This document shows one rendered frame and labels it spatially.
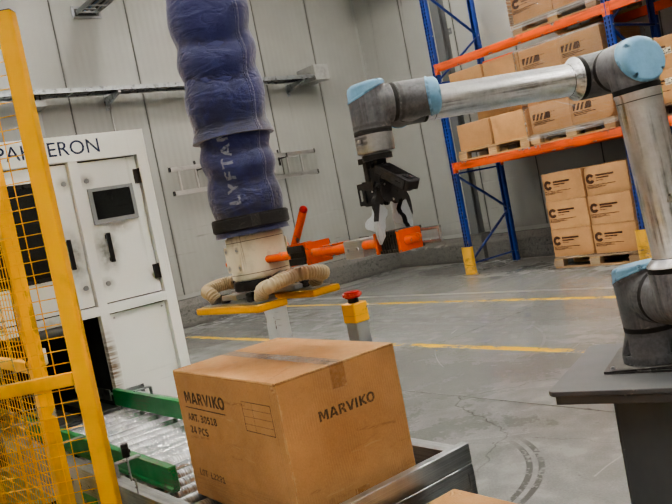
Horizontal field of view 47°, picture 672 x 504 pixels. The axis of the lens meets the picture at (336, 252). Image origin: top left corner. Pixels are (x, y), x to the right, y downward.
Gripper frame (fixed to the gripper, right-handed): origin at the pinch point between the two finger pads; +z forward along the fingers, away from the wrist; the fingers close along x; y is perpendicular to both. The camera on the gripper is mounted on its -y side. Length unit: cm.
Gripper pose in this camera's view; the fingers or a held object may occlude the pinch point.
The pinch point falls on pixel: (398, 237)
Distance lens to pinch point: 179.9
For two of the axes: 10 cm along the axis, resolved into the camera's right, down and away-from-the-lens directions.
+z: 1.8, 9.8, 0.6
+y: -6.1, 0.7, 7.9
